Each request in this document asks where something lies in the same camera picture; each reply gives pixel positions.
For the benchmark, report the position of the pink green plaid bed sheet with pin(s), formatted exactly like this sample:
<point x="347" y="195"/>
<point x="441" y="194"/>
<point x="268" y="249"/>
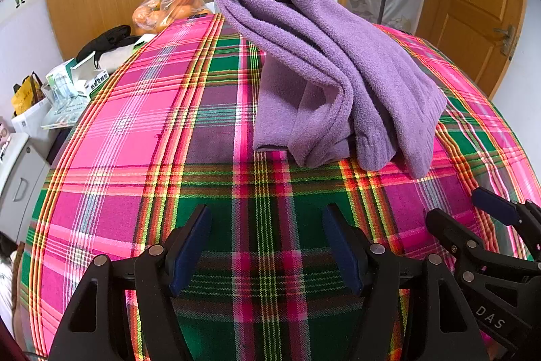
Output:
<point x="169" y="141"/>

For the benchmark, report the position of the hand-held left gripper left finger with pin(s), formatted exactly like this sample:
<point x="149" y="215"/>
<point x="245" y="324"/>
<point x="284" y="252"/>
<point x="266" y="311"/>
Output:
<point x="192" y="251"/>

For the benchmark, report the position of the green printed papers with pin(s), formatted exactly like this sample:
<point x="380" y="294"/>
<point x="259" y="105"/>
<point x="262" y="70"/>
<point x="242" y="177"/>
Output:
<point x="63" y="113"/>

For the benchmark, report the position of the open white carton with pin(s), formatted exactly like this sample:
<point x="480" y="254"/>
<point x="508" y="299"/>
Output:
<point x="91" y="79"/>

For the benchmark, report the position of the white storage box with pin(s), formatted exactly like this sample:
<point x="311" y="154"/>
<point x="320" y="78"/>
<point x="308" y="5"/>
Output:
<point x="29" y="115"/>

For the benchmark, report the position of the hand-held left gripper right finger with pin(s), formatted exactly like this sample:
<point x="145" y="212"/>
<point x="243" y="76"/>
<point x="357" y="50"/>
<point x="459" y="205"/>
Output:
<point x="344" y="255"/>

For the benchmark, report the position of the green white medicine box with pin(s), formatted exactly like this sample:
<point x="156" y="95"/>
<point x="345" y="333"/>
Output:
<point x="59" y="84"/>

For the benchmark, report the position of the black cloth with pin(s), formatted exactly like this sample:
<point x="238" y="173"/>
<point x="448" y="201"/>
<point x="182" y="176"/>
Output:
<point x="105" y="39"/>

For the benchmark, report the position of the wooden door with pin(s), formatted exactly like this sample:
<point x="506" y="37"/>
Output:
<point x="473" y="5"/>

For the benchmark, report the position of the bag of oranges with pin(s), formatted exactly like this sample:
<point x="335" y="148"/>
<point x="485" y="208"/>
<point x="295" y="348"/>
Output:
<point x="169" y="10"/>

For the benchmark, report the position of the white cabinet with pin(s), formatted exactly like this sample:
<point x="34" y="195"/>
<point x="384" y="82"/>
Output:
<point x="19" y="175"/>

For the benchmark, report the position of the yellow paper bag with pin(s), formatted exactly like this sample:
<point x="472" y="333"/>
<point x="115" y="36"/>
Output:
<point x="26" y="92"/>

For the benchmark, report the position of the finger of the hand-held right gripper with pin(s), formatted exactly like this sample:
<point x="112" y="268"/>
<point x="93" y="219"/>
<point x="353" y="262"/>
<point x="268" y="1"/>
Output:
<point x="452" y="234"/>
<point x="494" y="204"/>

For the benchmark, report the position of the purple fleece garment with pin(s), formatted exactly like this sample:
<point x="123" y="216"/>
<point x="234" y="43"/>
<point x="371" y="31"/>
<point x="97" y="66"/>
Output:
<point x="321" y="60"/>

